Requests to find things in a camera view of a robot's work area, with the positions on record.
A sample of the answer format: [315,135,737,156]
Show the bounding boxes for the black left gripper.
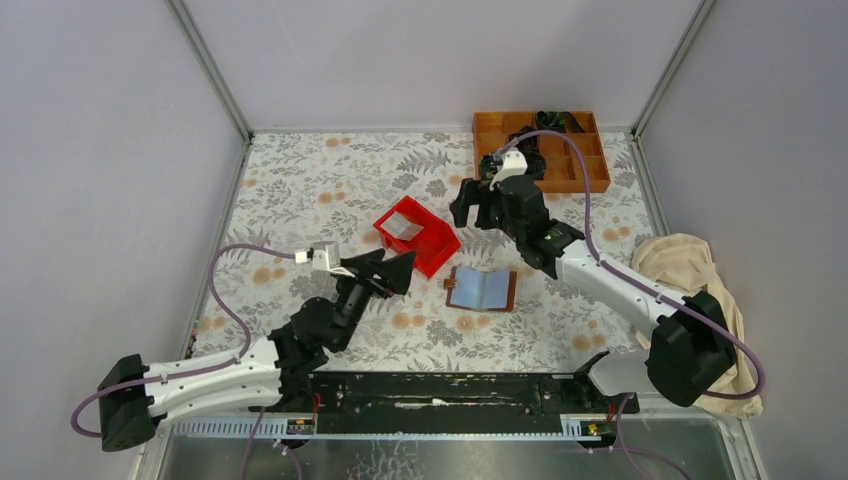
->
[328,251,415,353]

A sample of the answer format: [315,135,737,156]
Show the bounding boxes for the red plastic bin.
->
[373,196,460,278]

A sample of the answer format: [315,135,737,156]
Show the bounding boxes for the brown leather card holder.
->
[443,266,518,313]

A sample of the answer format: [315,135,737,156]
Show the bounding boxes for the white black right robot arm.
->
[449,175,737,412]

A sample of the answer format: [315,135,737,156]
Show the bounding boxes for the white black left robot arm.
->
[95,242,416,452]

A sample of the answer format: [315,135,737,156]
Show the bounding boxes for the stack of credit cards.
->
[382,212,424,241]

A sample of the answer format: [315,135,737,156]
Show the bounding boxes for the dark floral rolled cloth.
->
[479,153,503,181]

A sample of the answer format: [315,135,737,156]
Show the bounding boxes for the wooden compartment tray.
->
[473,111,611,193]

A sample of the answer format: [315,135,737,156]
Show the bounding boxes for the floral patterned table mat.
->
[191,133,639,372]

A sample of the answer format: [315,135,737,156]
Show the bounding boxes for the beige crumpled cloth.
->
[630,233,764,420]

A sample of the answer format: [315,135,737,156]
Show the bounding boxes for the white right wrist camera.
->
[489,149,528,191]

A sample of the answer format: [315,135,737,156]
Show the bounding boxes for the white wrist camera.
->
[293,241,354,277]
[489,149,528,191]

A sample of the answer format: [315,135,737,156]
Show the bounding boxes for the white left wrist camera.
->
[293,241,354,277]

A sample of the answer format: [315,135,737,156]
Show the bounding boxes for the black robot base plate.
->
[248,369,641,436]

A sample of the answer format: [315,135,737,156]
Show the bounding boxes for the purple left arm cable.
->
[69,242,313,480]

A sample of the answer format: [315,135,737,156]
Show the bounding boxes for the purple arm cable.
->
[493,129,768,480]
[69,242,313,480]

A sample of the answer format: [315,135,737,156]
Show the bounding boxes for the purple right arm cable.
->
[493,129,768,480]

